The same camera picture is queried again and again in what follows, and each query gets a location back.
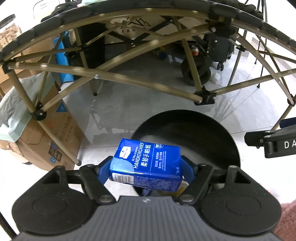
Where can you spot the person's pink fleece clothing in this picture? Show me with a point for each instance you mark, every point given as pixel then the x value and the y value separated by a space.
pixel 286 222

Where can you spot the black tripod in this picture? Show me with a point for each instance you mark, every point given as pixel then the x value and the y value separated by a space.
pixel 261 69

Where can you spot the clear snack jar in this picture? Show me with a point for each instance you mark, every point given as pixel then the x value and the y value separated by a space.
pixel 9 34

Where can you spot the black round waste bin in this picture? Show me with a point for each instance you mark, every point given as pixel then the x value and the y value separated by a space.
pixel 208 139

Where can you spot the cardboard box with bag liner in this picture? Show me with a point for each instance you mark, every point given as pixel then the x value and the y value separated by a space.
pixel 57 129

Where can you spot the blue tissue packet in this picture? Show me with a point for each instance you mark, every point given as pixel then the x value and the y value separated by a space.
pixel 145 162

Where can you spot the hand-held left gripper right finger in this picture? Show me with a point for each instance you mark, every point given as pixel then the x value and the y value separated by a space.
pixel 188 169

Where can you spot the white crumpled paper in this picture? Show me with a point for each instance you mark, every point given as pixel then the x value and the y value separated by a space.
pixel 215 77

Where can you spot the pale green plastic bag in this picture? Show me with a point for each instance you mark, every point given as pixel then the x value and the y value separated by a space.
pixel 16 109

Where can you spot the blue box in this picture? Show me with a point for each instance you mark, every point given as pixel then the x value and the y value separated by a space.
pixel 66 58

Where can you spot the tan folding slat table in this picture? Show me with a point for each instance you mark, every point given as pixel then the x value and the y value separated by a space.
pixel 97 76

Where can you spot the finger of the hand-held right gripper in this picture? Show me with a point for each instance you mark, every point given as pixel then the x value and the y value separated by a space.
pixel 288 122
pixel 254 139

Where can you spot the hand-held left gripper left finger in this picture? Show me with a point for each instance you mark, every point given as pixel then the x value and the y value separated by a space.
pixel 105 169

